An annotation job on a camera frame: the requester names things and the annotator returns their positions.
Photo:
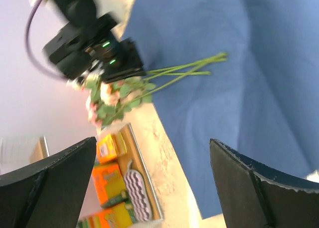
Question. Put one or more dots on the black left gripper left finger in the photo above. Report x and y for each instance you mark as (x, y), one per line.
(48, 193)

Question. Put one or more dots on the orange packet right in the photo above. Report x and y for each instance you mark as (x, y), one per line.
(111, 147)

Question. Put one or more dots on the orange box left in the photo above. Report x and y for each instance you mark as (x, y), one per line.
(119, 216)

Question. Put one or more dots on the orange box middle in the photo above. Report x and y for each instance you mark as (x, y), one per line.
(109, 184)

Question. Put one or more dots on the white wire wooden shelf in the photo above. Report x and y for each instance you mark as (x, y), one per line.
(16, 153)

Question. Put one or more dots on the artificial pink flower bouquet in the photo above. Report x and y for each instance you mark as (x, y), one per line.
(109, 102)

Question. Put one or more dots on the orange box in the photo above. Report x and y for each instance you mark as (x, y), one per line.
(109, 184)
(119, 216)

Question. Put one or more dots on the blue wrapping paper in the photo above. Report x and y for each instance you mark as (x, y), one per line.
(263, 101)

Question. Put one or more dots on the striped purple white sponge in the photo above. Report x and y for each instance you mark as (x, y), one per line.
(136, 189)

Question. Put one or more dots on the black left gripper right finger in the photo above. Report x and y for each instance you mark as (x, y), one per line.
(253, 195)

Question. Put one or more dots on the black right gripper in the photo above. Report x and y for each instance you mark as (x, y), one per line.
(74, 51)

